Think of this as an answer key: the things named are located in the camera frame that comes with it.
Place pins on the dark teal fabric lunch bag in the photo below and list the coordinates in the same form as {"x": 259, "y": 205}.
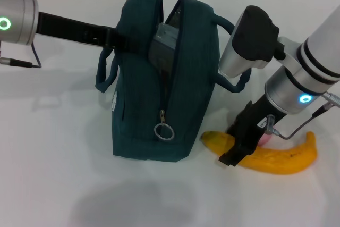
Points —
{"x": 194, "y": 91}

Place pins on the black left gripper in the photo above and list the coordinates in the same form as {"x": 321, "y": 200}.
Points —
{"x": 69, "y": 30}

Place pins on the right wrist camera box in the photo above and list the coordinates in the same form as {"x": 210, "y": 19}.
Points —
{"x": 249, "y": 41}

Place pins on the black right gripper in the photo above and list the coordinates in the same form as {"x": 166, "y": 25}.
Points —
{"x": 252, "y": 123}

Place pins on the clear container with blue-rimmed lid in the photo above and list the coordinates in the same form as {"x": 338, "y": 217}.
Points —
{"x": 162, "y": 43}

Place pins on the yellow toy banana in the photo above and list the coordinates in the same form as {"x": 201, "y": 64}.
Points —
{"x": 287, "y": 160}

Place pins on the pink toy peach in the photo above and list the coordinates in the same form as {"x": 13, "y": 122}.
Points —
{"x": 265, "y": 140}

